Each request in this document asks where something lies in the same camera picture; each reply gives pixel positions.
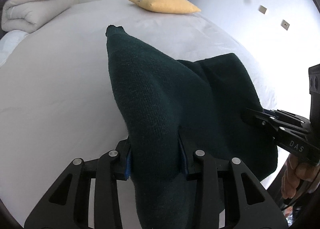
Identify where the dark green knitted sweater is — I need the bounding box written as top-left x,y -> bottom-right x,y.
106,25 -> 278,228

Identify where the person's right hand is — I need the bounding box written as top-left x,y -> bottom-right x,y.
281,154 -> 319,199

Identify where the white bed sheet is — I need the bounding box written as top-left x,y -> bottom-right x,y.
1,0 -> 277,225

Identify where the yellow pillow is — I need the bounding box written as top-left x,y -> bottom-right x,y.
128,0 -> 201,14

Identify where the white pillow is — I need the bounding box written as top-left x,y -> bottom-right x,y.
0,30 -> 29,66

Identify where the folded beige duvet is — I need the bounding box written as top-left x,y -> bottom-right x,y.
1,0 -> 74,33

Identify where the upper wall switch plate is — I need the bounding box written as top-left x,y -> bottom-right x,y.
259,5 -> 267,14

